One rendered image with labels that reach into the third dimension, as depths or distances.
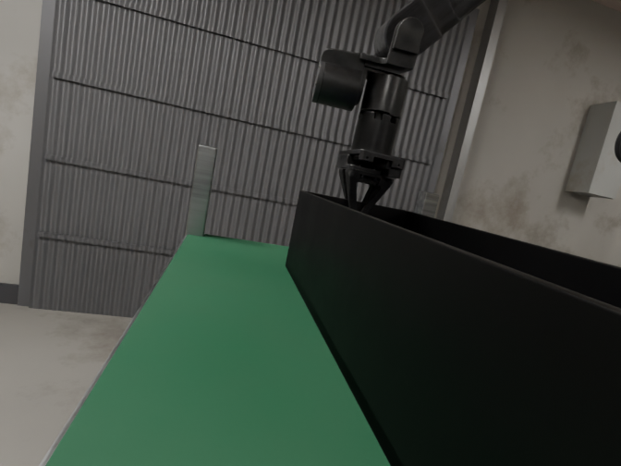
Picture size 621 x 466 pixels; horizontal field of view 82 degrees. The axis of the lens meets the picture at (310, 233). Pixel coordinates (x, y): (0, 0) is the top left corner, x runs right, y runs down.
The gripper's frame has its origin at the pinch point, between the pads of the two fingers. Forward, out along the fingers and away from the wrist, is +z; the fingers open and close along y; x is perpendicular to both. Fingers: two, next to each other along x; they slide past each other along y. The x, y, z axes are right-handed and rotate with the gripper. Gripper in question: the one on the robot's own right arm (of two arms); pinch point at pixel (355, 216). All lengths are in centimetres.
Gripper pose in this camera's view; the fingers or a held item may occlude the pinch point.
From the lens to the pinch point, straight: 52.9
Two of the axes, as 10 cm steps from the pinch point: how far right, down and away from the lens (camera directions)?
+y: 2.1, 1.9, -9.6
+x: 9.5, 1.7, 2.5
